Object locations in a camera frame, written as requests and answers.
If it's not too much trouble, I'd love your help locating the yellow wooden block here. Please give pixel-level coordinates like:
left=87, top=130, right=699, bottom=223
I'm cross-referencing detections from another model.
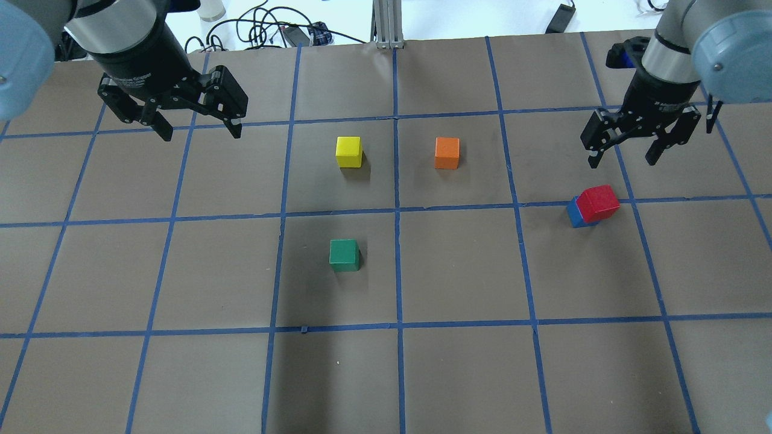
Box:
left=335, top=136, right=364, bottom=168

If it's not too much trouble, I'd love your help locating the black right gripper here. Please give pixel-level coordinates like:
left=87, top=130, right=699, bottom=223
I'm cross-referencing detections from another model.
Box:
left=581, top=66, right=702, bottom=169

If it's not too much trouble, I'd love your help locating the blue wooden block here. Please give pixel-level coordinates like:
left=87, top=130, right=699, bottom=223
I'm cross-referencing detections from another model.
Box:
left=567, top=196, right=600, bottom=228

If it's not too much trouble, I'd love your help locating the orange wooden block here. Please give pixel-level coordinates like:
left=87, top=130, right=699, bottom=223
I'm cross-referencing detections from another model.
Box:
left=434, top=137, right=461, bottom=170

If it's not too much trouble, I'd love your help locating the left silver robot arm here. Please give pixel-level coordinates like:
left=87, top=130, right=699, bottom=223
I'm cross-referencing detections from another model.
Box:
left=1, top=1, right=248, bottom=141

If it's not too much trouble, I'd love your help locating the aluminium frame post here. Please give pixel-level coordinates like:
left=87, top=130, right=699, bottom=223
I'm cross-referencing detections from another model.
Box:
left=370, top=0, right=405, bottom=49

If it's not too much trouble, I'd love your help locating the green wooden block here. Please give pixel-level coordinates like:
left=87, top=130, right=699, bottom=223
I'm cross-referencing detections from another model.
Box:
left=329, top=239, right=361, bottom=272

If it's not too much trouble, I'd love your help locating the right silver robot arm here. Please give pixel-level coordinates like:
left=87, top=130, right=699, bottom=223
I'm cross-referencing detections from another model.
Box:
left=581, top=1, right=771, bottom=168

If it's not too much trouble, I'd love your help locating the red wooden block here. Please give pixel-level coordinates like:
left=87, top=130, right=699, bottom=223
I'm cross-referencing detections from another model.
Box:
left=577, top=184, right=621, bottom=224

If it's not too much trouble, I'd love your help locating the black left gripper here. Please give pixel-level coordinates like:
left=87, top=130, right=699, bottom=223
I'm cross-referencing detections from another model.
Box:
left=96, top=24, right=248, bottom=141

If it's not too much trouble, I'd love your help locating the black power adapter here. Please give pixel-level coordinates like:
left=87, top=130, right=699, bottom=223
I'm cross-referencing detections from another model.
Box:
left=544, top=4, right=576, bottom=34

